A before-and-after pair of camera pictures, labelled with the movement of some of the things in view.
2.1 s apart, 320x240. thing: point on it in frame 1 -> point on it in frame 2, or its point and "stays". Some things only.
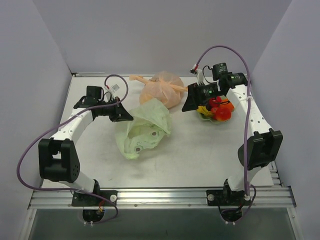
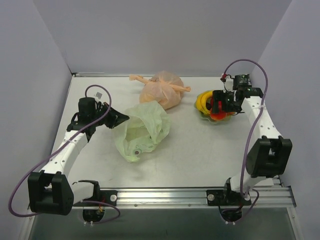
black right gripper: x=195 y=94 -> x=219 y=101
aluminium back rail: x=78 y=74 stays
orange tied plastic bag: x=163 y=85 stays
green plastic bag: x=147 y=127 stays
